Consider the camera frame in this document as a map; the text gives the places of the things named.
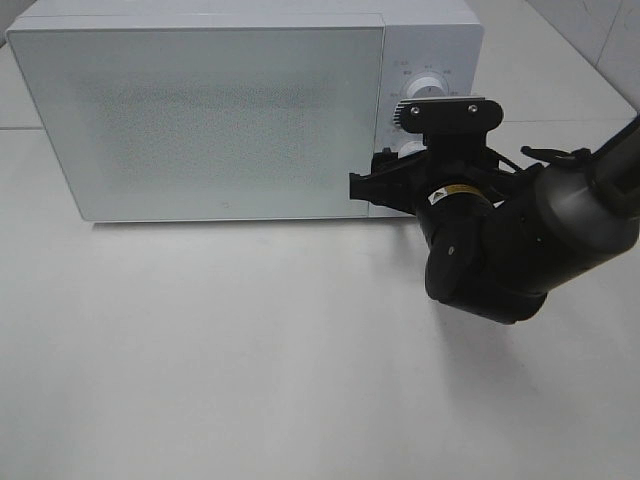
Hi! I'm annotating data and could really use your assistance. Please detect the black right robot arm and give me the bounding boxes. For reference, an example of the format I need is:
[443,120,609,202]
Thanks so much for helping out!
[349,122,639,324]

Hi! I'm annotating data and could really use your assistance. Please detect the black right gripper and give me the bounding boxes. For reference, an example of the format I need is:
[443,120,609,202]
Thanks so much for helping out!
[349,144,505,215]

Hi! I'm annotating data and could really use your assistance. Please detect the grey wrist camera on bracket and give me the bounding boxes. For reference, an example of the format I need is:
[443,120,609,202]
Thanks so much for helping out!
[393,97,504,170]

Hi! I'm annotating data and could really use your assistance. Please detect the white microwave door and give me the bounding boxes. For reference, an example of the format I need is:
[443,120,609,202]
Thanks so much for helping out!
[9,28,382,222]

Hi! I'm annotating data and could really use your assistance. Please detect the white microwave oven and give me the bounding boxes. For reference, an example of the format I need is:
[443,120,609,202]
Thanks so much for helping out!
[6,1,484,221]

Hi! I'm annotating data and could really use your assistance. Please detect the white microwave knob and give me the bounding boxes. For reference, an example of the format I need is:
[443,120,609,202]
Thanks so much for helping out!
[398,141,426,158]
[405,73,448,99]

